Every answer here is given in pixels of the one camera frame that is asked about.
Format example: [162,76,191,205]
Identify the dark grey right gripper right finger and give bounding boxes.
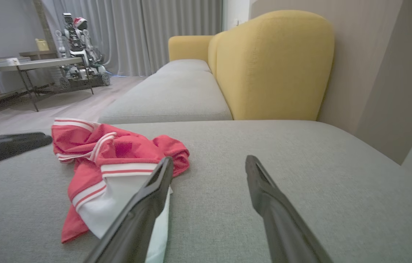
[245,155,334,263]

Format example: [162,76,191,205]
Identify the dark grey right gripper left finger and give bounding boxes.
[84,156,174,263]

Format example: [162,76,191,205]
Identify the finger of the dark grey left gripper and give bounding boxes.
[0,132,53,169]

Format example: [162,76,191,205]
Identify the red jersey with white stripes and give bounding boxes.
[52,118,190,263]

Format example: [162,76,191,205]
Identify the grey sofa with yellow backrest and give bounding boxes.
[0,10,412,263]

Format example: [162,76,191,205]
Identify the round grey coffee table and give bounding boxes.
[0,57,95,112]

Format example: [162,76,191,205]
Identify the white and black wheeled robot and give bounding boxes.
[54,13,111,89]

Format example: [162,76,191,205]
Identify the grey pleated curtain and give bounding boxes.
[42,0,224,77]

